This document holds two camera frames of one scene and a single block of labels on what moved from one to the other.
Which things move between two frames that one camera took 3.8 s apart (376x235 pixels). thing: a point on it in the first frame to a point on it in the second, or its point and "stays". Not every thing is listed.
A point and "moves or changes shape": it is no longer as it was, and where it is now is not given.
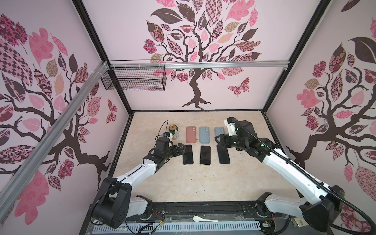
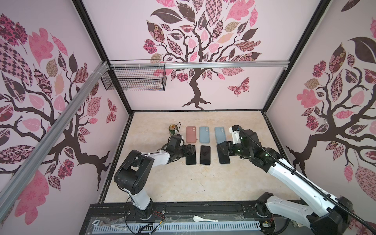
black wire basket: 135,75 stays
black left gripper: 181,151 to 186,153
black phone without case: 187,155 moves or changes shape
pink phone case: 191,134 stays
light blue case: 204,134 stays
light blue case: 219,130 stays
